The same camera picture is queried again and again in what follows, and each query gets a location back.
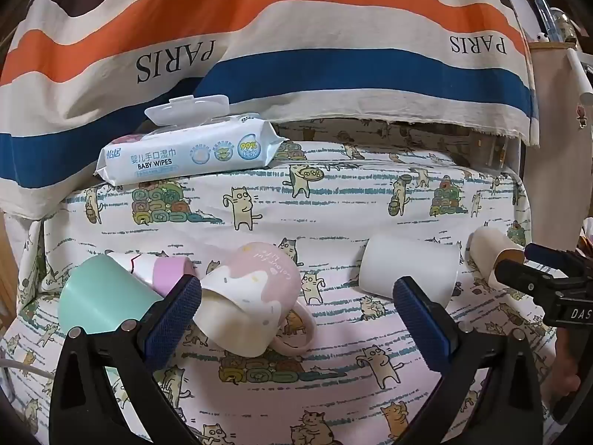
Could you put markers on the pink and cream mug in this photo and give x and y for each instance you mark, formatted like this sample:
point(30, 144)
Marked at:
point(250, 287)

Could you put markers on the cat printed sheet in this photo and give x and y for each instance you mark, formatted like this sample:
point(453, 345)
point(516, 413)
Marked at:
point(324, 204)

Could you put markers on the white pen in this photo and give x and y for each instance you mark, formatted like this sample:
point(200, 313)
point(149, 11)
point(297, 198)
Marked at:
point(579, 74)

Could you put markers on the baby wipes pack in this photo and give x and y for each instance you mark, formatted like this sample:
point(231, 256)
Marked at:
point(185, 157)

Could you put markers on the person's right hand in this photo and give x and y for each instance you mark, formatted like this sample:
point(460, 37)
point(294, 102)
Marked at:
point(564, 366)

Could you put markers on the striped cloth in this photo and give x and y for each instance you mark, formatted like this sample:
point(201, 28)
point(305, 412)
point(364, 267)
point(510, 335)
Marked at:
point(278, 32)

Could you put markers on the cream cup with brown band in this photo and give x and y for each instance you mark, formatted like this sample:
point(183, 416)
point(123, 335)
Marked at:
point(487, 250)

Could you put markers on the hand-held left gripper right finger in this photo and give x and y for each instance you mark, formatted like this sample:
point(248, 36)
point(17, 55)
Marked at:
point(422, 329)

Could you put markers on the white cup with pink band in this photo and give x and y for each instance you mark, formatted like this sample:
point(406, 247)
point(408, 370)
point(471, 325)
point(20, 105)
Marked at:
point(160, 271)

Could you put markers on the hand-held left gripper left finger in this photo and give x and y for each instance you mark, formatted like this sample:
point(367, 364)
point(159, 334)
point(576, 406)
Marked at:
point(173, 315)

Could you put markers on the clear blue pen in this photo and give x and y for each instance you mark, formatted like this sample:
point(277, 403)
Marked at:
point(545, 15)

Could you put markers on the beige pen holder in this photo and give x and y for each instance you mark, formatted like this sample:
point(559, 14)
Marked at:
point(551, 125)

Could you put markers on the mint green cup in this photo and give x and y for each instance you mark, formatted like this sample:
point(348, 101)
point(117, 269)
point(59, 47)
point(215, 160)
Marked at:
point(102, 296)

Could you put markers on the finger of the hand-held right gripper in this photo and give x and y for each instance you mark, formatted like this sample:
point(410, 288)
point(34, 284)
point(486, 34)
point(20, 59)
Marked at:
point(521, 274)
point(546, 254)

